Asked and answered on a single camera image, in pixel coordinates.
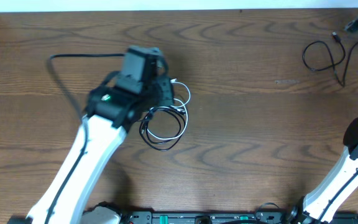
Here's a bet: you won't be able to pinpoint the white usb cable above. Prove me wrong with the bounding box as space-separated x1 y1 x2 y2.
146 78 191 141

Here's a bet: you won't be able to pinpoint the black usb cable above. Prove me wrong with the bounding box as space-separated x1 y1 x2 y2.
301 31 358 88
139 105 186 152

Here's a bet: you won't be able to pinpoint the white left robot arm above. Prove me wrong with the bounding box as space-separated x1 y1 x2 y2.
9 46 173 223

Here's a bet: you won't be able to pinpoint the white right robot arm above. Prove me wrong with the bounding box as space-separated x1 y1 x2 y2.
284 16 358 223

